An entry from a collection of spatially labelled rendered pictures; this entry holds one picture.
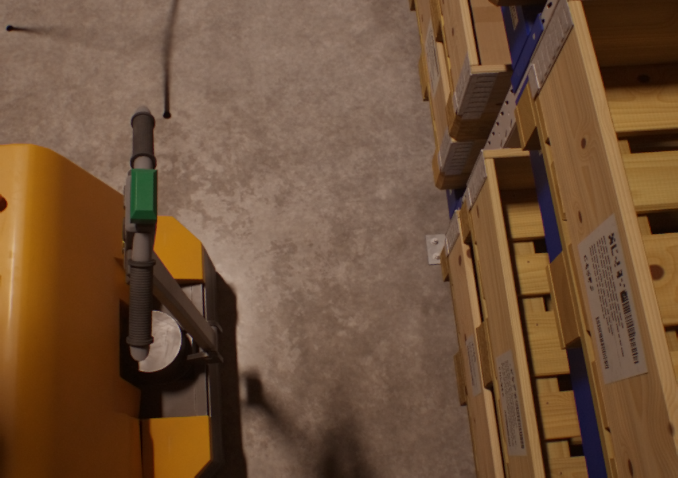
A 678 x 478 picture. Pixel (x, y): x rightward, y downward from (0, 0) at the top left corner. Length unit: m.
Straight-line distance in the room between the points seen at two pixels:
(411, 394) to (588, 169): 1.46
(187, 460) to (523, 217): 1.10
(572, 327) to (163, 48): 2.15
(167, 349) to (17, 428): 0.54
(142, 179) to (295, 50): 1.87
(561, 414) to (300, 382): 1.00
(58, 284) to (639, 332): 1.25
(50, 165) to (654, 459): 1.41
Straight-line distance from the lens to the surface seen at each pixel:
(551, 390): 1.70
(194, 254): 2.18
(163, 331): 2.02
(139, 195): 1.05
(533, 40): 1.48
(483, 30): 1.88
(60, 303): 1.72
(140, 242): 1.08
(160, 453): 2.05
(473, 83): 1.74
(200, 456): 2.07
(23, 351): 1.64
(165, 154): 2.70
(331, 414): 2.37
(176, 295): 1.54
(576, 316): 1.17
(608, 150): 1.01
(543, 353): 1.69
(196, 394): 2.12
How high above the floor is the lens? 2.36
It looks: 69 degrees down
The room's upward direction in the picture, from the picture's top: 1 degrees clockwise
